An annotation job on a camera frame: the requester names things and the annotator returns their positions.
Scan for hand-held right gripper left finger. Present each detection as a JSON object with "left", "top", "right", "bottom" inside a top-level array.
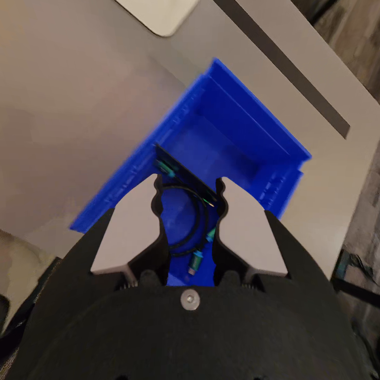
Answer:
[{"left": 90, "top": 174, "right": 170, "bottom": 286}]

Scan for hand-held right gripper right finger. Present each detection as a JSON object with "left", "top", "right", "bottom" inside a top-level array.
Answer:
[{"left": 211, "top": 176, "right": 289, "bottom": 286}]

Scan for black usb cable green plugs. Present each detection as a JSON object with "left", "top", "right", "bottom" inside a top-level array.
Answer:
[{"left": 153, "top": 159, "right": 217, "bottom": 278}]

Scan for black usb hub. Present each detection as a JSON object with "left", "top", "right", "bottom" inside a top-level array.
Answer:
[{"left": 154, "top": 144, "right": 219, "bottom": 206}]

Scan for blue plastic bin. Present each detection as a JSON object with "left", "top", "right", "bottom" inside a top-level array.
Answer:
[{"left": 70, "top": 58, "right": 312, "bottom": 287}]

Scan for white rounded slab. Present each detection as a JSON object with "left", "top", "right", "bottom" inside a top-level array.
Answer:
[{"left": 115, "top": 0, "right": 200, "bottom": 38}]

